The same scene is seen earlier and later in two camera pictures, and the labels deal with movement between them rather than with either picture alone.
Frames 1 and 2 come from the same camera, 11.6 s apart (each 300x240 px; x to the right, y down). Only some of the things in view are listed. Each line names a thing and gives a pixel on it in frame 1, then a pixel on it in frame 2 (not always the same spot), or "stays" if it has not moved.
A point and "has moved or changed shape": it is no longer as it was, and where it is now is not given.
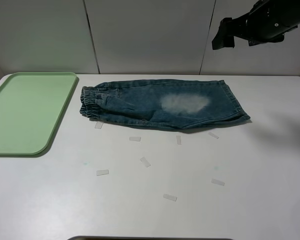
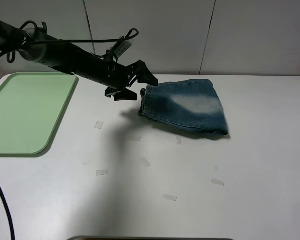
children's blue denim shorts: x=173 y=103 has moved or changed shape
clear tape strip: x=213 y=181 stays
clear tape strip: x=170 y=197 stays
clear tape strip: x=178 y=139 stays
